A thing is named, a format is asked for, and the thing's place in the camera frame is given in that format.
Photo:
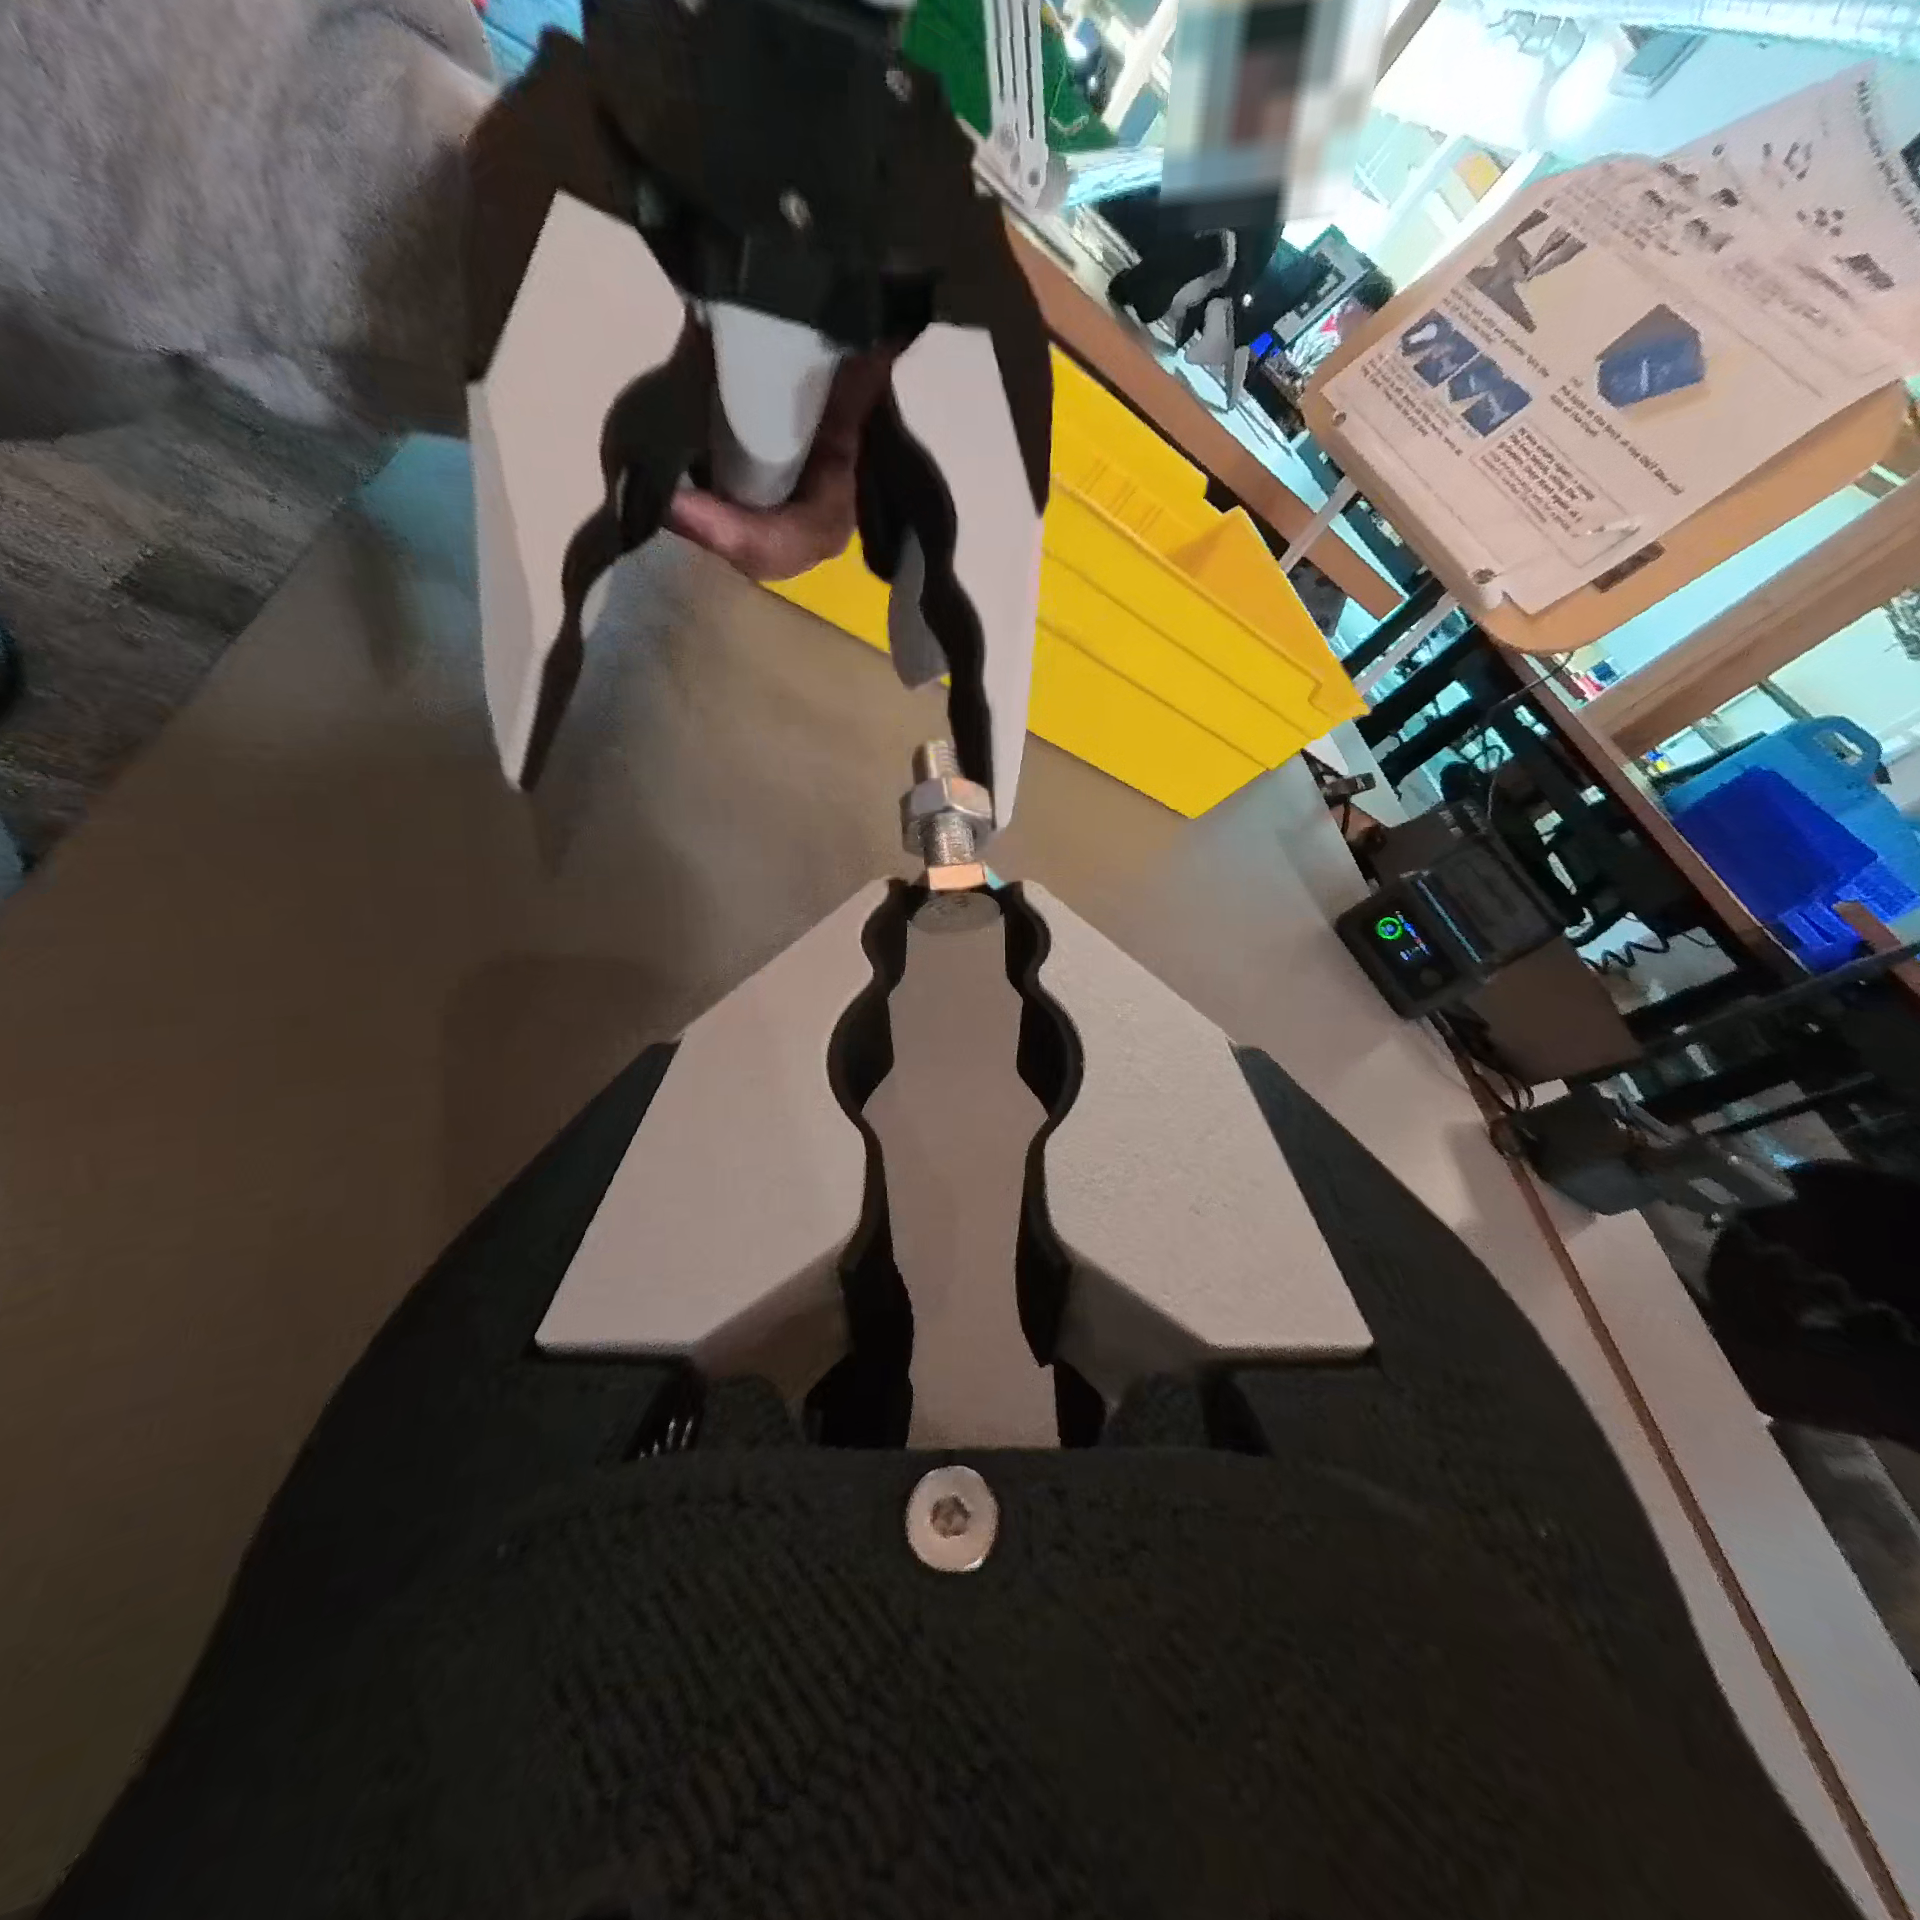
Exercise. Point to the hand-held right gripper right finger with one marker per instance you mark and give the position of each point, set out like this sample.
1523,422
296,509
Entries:
1172,1201

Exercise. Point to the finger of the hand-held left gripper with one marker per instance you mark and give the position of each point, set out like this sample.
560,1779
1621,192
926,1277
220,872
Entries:
525,494
1004,600

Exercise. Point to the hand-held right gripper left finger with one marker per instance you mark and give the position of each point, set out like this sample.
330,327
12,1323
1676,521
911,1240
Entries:
722,1201

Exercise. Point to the yellow plastic bin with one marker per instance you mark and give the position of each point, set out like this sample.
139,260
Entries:
1172,600

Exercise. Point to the steel bolt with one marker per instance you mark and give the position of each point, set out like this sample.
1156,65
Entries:
933,757

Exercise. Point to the steel hex nut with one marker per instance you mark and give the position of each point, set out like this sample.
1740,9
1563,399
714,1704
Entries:
946,822

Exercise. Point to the person's left hand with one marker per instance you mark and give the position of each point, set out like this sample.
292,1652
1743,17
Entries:
765,543

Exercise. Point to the wooden desk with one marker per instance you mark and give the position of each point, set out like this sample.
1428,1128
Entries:
1072,300

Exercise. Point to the black power station with display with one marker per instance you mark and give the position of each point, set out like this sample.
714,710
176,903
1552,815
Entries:
1403,945

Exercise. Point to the rounded plywood board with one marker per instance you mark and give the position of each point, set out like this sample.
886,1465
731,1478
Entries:
1694,547

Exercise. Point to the printed instruction sheet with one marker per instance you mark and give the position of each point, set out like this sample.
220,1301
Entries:
1652,331

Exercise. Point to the blue plastic bin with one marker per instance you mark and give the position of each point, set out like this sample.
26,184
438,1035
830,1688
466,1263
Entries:
1786,839

